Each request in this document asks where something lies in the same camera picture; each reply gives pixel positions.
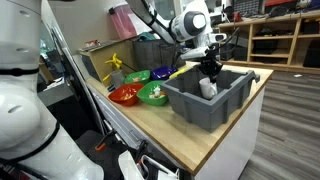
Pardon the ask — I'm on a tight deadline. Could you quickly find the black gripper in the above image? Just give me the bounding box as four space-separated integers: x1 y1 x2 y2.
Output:
199 49 224 84

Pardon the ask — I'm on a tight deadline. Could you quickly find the white cup with handle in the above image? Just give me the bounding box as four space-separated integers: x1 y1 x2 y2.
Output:
199 77 218 100

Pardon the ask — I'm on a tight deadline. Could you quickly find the yellow plastic bowl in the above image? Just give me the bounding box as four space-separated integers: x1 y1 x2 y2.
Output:
168 66 190 80

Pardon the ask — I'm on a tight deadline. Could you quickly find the purple plastic bowl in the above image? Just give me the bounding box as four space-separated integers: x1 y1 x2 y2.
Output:
150 65 179 81

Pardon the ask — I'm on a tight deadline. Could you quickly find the green plastic bowl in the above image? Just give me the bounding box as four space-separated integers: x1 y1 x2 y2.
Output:
123 69 152 86
136 80 169 107

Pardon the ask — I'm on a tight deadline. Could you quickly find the red plastic bowl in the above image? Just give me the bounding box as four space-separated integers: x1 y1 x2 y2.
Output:
108 83 145 108

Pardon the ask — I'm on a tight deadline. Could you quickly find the grey cup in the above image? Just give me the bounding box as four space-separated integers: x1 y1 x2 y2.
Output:
109 69 126 88

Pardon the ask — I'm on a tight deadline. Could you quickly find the grey storage box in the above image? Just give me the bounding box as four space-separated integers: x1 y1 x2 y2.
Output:
220 42 235 62

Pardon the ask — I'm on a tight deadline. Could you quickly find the grey plastic bin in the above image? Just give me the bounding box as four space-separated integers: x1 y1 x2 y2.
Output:
160 66 261 133

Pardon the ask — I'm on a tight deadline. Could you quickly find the black storage box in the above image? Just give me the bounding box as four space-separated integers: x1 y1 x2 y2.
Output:
253 39 279 55
233 44 249 62

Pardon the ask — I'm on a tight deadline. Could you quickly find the white fluffy plush toy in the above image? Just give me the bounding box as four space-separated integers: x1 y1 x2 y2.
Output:
151 85 162 99

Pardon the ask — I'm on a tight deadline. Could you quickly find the wooden shelf unit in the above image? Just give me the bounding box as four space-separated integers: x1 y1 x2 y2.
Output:
218 11 320 75

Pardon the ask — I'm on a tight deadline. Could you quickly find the grey fabric storage bin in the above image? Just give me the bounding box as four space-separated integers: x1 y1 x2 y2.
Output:
133 37 186 72

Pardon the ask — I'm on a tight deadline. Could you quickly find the red item on shelf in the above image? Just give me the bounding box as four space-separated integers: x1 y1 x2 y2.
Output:
233 11 244 23

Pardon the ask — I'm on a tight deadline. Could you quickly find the white cabinet work table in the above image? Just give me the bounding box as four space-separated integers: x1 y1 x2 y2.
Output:
85 61 274 180

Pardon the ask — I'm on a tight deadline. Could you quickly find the teal cloth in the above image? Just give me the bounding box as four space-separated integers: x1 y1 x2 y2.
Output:
138 31 157 42

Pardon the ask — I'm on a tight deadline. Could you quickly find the white paper sheet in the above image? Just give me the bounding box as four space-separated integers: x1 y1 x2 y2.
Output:
129 13 155 35

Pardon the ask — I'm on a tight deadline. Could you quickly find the yellow balloon figure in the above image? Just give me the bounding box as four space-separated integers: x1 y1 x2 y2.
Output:
104 52 124 70

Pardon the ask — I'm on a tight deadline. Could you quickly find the black clamp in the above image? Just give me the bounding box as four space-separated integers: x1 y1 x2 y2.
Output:
134 139 149 165

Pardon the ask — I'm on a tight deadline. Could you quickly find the pink translucent container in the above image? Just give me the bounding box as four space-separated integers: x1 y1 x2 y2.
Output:
108 3 138 40

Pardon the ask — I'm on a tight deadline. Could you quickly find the brown cardboard box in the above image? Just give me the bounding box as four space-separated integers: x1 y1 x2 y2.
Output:
79 39 138 88

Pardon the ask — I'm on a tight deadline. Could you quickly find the red and white small item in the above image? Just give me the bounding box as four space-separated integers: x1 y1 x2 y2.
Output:
84 39 101 48

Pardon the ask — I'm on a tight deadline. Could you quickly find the grey desk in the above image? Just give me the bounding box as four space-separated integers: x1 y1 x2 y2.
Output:
38 78 75 106

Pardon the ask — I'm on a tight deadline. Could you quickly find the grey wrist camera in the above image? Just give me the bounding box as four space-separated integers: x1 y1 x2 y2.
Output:
179 45 210 62

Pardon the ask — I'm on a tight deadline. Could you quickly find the white bracket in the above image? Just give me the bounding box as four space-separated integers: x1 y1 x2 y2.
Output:
118 149 145 180

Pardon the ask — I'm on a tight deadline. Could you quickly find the orange handled clamp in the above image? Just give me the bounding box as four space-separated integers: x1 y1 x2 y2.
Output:
94 129 118 153

